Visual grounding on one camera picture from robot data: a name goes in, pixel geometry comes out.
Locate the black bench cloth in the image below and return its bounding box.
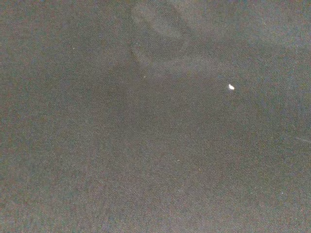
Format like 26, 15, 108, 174
0, 0, 311, 233

